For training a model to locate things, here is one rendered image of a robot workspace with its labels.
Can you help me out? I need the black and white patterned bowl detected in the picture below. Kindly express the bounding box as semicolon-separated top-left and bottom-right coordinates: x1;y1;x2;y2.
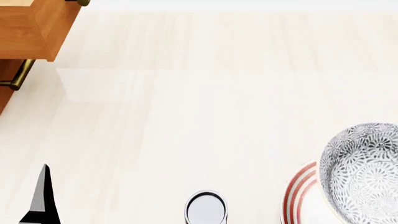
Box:
319;122;398;224

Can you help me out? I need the brass cabinet handle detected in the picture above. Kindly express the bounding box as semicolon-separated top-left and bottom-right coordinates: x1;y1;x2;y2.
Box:
0;58;37;91
64;0;91;7

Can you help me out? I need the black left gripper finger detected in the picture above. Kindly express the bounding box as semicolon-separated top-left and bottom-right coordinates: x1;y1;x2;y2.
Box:
29;163;59;213

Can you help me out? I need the white ramekin with black rim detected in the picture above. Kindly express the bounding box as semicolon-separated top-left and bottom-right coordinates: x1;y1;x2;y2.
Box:
183;189;229;224

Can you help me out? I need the white plate with red stripes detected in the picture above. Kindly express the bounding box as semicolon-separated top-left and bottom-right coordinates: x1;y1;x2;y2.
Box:
280;159;346;224

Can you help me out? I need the wooden cabinet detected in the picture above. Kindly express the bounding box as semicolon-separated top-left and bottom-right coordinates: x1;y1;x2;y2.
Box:
0;0;83;116

